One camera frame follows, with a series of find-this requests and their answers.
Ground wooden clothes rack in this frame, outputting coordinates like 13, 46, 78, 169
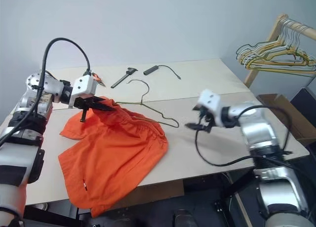
243, 13, 316, 88

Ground black table leg brace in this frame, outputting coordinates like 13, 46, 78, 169
223, 171, 257, 198

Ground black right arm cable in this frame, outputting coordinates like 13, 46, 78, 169
195, 105, 294, 167

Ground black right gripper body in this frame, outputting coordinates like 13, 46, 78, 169
196, 108, 213, 129

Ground olive green wire hanger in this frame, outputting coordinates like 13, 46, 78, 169
113, 79, 180, 129

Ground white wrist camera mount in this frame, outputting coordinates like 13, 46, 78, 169
197, 88, 222, 127
68, 74, 97, 109

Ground black USB hub with cable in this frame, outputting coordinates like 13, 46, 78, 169
143, 64, 182, 80

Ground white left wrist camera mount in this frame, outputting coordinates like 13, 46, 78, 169
68, 74, 97, 109

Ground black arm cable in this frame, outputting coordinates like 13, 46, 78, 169
195, 105, 294, 167
0, 38, 92, 145

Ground orange handled small tool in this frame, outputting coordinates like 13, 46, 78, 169
91, 73, 107, 88

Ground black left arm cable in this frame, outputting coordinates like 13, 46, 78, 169
0, 38, 92, 145

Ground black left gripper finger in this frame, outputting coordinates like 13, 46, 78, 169
91, 96, 110, 105
91, 102, 117, 112

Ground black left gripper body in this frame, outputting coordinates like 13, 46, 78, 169
73, 96, 96, 123

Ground bunch of wire hangers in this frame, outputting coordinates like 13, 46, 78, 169
248, 21, 316, 76

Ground brown cardboard box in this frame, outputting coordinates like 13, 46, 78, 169
256, 93, 316, 146

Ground orange shorts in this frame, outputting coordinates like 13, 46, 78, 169
58, 95, 169, 218

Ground dark rounded shape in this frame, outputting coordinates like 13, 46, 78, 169
172, 208, 196, 227

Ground black case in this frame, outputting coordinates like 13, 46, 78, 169
290, 87, 316, 119

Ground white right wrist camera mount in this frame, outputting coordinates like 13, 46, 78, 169
197, 88, 222, 127

